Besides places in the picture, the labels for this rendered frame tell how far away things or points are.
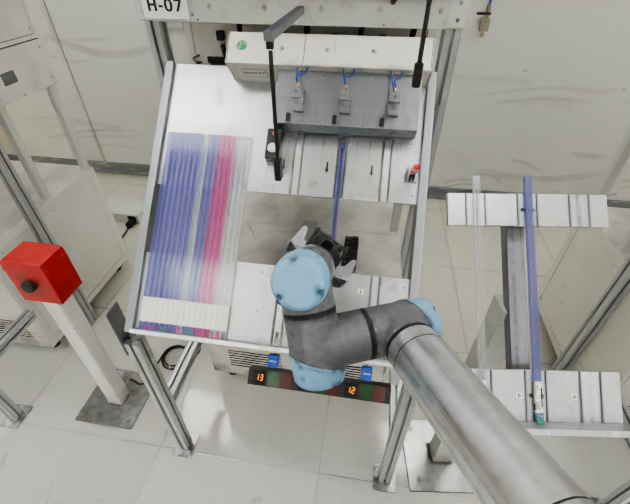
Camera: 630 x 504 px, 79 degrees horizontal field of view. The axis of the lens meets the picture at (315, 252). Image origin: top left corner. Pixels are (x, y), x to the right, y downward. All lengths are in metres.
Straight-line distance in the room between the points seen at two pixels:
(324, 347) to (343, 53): 0.70
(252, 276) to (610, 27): 2.34
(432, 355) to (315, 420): 1.19
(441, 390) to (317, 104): 0.71
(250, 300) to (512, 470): 0.69
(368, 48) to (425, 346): 0.72
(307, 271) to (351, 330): 0.11
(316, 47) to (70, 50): 2.42
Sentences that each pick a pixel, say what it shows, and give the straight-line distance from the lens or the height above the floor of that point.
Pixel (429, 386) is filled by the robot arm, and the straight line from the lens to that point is 0.46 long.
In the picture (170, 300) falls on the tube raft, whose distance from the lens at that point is 1.01.
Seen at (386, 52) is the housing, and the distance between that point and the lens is 1.00.
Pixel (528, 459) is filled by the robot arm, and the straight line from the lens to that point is 0.40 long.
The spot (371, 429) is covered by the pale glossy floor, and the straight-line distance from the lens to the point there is 1.64.
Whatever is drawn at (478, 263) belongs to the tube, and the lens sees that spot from 0.86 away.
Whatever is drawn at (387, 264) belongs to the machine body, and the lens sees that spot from 1.31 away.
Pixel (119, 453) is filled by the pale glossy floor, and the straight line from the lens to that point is 1.75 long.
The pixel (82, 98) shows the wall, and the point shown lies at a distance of 3.34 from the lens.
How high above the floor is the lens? 1.47
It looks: 40 degrees down
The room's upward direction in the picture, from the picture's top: straight up
